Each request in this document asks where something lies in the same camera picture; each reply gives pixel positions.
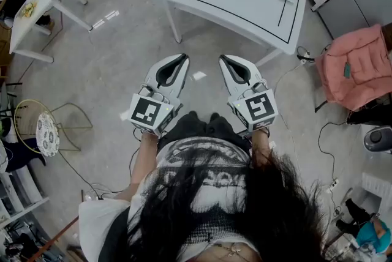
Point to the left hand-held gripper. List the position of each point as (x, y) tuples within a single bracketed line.
[(145, 112)]

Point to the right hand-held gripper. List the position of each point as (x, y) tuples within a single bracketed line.
[(260, 107)]

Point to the person's left forearm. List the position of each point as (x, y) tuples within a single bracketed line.
[(144, 159)]

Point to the person's right forearm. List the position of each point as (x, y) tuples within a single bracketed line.
[(260, 147)]

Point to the black shoe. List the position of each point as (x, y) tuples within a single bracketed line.
[(193, 114), (214, 116)]

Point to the black trousers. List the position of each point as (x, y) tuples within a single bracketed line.
[(183, 129)]

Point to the white table with black lines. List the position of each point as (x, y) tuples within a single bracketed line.
[(245, 0)]

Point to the green tag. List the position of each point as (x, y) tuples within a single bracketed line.
[(348, 69)]

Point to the pink padded jacket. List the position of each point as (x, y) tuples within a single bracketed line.
[(358, 71)]

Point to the floral seat cushion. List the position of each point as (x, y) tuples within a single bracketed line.
[(47, 135)]

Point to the white power strip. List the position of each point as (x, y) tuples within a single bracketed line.
[(334, 185)]

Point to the white side table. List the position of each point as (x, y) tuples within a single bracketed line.
[(36, 6)]

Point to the grey round appliance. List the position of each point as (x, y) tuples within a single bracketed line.
[(378, 138)]

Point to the yellow item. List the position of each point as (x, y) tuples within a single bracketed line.
[(29, 8)]

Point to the white patterned shirt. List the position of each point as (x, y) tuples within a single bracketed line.
[(101, 218)]

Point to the dark blue cloth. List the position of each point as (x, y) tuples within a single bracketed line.
[(21, 153)]

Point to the white low shelf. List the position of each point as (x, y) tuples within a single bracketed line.
[(18, 193)]

